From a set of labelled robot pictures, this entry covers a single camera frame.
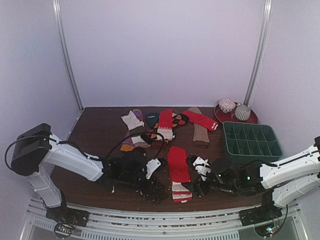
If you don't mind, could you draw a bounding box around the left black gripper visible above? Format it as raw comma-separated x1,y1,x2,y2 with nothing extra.
121,171,165,196

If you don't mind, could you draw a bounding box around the red snowflake sock pair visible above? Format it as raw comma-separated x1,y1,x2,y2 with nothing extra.
167,146,193,203

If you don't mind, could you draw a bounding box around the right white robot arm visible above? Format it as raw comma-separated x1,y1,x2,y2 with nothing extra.
182,137,320,221

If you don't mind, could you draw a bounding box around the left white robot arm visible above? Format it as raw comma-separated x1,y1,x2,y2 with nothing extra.
4,123,168,222

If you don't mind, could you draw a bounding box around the tan brown sock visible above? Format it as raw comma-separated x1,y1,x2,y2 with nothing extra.
192,122,210,148

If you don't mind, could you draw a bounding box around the purple orange striped sock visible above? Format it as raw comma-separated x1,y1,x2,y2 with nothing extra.
120,108,144,152

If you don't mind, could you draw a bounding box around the red white zigzag sock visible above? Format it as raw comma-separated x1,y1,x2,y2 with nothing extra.
157,108,173,141

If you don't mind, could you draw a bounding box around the white brown block sock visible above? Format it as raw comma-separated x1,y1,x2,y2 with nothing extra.
121,110,150,148

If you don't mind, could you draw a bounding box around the red sock white cuff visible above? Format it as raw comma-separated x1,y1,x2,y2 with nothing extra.
183,110,219,132

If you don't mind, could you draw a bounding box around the green divided organizer tray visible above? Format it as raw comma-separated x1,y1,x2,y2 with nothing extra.
222,121,283,165

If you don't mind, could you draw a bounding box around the orange brown argyle sock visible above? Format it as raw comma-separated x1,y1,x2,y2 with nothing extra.
145,113,189,141

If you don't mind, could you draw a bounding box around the dark blue sock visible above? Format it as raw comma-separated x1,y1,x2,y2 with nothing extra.
145,112,160,129

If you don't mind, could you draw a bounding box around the red round plate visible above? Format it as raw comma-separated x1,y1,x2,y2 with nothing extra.
214,102,259,125

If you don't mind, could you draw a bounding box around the white red patterned bowl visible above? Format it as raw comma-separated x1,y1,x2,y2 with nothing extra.
218,98,236,113

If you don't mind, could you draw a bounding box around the grey striped cup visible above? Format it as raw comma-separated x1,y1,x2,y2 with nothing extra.
234,104,251,121

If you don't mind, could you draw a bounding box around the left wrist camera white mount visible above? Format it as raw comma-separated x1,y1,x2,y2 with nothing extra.
145,158,162,180

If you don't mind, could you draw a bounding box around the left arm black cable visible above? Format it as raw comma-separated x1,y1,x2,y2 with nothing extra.
103,133,167,161

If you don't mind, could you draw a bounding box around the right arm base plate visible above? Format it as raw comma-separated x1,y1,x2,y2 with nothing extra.
239,206,282,226

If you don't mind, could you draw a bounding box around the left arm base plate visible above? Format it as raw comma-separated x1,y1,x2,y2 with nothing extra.
45,206,90,227

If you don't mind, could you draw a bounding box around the right aluminium frame post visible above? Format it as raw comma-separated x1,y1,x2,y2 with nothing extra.
243,0,273,108

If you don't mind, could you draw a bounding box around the aluminium frame post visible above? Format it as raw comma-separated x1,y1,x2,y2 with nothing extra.
243,0,273,108
52,0,84,112

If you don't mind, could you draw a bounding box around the left aluminium frame post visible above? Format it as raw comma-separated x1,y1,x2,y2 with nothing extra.
52,0,84,112

